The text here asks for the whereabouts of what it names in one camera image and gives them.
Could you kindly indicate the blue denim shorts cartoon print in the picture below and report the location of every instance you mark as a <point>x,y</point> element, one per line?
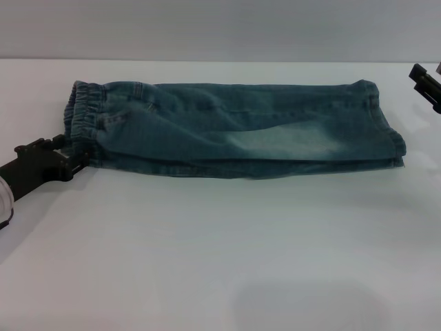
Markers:
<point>224,131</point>

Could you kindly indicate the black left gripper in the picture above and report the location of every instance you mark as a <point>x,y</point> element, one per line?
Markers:
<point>34,165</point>

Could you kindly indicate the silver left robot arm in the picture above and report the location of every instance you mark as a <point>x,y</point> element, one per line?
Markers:
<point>5,200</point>

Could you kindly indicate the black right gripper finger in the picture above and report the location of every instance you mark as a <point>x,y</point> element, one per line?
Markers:
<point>425,82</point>
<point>438,68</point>

